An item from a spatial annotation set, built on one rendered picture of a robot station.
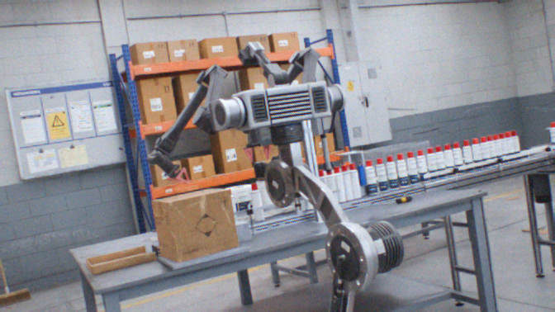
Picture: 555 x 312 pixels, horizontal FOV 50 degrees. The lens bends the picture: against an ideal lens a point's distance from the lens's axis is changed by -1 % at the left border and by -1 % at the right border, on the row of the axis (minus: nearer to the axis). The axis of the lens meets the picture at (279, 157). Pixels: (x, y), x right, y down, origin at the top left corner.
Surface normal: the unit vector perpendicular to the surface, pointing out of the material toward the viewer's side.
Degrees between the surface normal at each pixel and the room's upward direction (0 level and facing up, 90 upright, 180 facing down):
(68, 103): 90
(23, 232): 90
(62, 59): 90
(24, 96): 90
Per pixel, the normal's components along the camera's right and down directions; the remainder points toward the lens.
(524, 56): -0.85, 0.17
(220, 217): 0.51, -0.04
